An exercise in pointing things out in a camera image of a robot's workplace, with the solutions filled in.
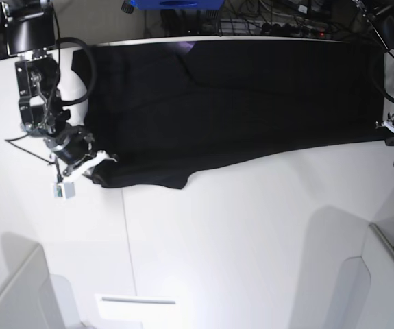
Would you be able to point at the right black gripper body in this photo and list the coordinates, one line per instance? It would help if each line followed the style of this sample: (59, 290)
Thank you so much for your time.
(73, 145)

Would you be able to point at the black T-shirt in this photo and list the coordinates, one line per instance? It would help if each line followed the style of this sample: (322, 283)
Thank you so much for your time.
(168, 112)

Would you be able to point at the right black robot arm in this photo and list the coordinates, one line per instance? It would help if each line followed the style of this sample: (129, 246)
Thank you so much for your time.
(31, 30)

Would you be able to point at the blue plastic box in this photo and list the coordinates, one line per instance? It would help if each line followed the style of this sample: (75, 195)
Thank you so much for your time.
(177, 4)

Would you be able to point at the white table slot plate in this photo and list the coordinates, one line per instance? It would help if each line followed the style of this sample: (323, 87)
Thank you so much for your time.
(136, 308)

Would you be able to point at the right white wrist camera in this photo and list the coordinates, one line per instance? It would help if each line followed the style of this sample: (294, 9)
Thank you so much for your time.
(64, 186)

